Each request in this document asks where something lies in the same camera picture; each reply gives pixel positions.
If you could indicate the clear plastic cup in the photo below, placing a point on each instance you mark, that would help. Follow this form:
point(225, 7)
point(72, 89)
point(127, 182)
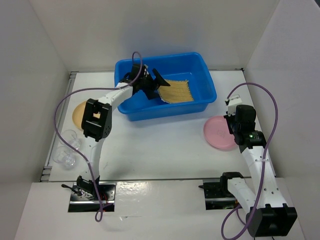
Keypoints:
point(71, 137)
point(65, 157)

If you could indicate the blue plastic bin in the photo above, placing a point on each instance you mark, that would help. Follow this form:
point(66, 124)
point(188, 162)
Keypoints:
point(190, 86)

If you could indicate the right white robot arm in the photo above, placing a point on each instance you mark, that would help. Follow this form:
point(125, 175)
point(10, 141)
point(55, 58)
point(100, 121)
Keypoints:
point(267, 211)

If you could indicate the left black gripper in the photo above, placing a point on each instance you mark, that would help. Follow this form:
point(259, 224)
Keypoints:
point(154, 84)

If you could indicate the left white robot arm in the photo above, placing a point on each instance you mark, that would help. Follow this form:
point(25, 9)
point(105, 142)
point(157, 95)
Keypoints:
point(97, 120)

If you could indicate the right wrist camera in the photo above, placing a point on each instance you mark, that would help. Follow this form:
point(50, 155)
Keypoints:
point(232, 102)

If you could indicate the beige bear plate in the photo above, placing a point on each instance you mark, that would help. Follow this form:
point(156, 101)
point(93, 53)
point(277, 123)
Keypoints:
point(77, 115)

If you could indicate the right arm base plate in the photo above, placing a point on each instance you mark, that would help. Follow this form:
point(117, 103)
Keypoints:
point(214, 197)

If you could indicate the bamboo woven mat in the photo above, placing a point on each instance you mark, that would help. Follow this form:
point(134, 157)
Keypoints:
point(177, 92)

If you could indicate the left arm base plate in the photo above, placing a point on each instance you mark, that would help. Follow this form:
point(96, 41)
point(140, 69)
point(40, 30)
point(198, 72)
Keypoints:
point(80, 203)

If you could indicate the pink plastic plate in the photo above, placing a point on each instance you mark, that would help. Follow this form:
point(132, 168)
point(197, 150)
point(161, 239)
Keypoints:
point(216, 133)

